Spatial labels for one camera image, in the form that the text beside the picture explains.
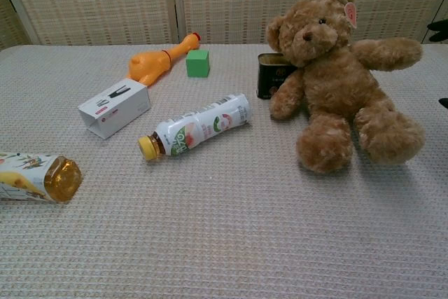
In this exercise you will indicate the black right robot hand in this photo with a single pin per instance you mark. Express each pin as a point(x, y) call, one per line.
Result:
point(441, 26)

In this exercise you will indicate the brown plush teddy bear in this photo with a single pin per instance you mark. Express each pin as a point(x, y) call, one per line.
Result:
point(336, 85)

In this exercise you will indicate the orange rubber chicken toy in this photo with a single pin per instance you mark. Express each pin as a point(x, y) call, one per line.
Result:
point(150, 66)

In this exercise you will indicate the pink hang tag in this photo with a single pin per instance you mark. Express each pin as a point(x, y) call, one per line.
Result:
point(351, 14)

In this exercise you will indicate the black and gold tin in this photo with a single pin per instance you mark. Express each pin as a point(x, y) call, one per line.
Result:
point(269, 75)

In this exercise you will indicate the green cube block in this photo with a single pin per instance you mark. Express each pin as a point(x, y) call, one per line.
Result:
point(197, 64)

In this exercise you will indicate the yellow-capped tea bottle white label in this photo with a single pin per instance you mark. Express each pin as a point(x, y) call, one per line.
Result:
point(196, 127)

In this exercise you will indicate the beige waffle-weave tablecloth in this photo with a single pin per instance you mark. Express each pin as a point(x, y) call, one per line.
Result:
point(210, 225)

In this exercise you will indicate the white cardboard product box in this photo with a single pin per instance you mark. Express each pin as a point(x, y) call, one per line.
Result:
point(115, 110)

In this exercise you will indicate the yellow juice bottle illustrated label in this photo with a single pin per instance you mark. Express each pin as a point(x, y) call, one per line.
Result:
point(31, 180)

